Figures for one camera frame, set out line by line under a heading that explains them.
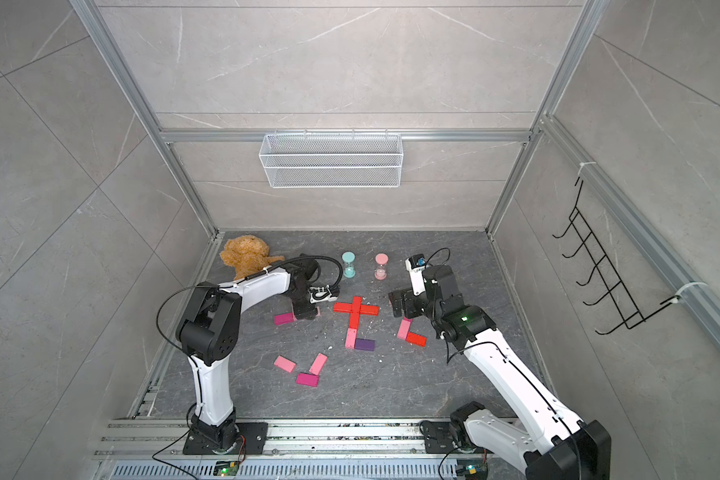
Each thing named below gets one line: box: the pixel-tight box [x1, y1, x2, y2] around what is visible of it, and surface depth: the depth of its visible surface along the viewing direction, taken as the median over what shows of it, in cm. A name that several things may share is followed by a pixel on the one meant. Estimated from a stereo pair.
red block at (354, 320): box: [349, 312, 360, 330], surface depth 97 cm
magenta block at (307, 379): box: [296, 373, 319, 387], surface depth 85 cm
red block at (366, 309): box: [360, 304, 379, 316], surface depth 99 cm
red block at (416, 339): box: [406, 332, 427, 347], surface depth 92 cm
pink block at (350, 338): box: [345, 328, 357, 349], surface depth 92 cm
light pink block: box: [397, 317, 413, 341], surface depth 94 cm
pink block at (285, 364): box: [274, 355, 297, 373], surface depth 87 cm
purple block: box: [354, 338, 376, 351], surface depth 92 cm
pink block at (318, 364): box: [309, 352, 328, 376], surface depth 87 cm
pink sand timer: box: [374, 253, 389, 281], surface depth 106 cm
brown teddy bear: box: [220, 235, 285, 281], surface depth 103 cm
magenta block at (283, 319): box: [274, 312, 294, 326], surface depth 95 cm
